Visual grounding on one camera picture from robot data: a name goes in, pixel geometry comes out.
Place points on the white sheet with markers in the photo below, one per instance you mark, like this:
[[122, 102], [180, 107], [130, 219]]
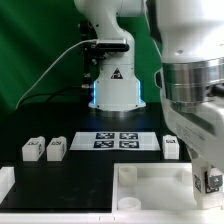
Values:
[[131, 141]]

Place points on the white front fence bar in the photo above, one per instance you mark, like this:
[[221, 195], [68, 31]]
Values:
[[153, 218]]

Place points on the white square tabletop part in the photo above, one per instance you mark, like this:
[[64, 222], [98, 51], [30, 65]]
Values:
[[145, 187]]

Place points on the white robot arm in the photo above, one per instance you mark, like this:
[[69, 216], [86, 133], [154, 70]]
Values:
[[192, 78]]

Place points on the black mounted camera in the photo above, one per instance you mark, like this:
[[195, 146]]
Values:
[[112, 45]]

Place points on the white left fence block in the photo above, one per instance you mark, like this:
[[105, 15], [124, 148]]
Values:
[[7, 180]]

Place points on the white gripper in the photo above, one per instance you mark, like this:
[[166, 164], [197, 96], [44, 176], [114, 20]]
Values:
[[202, 131]]

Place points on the black camera stand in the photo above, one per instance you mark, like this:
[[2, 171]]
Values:
[[87, 32]]

